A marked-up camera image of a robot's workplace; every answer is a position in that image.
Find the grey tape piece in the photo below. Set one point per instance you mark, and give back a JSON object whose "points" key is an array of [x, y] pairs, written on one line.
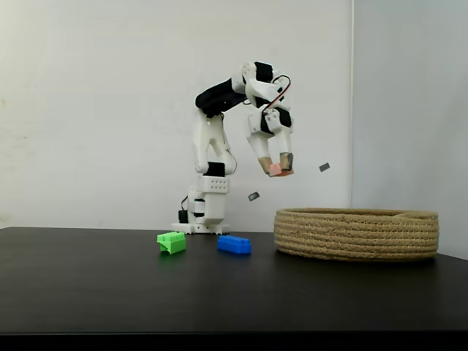
{"points": [[253, 196], [324, 167]]}

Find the pink lego block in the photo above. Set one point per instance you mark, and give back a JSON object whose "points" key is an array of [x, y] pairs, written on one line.
{"points": [[275, 169]]}

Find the green lego block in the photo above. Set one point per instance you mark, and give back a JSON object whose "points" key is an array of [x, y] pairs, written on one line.
{"points": [[172, 243]]}

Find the blue lego block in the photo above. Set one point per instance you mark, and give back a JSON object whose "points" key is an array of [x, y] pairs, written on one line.
{"points": [[234, 245]]}

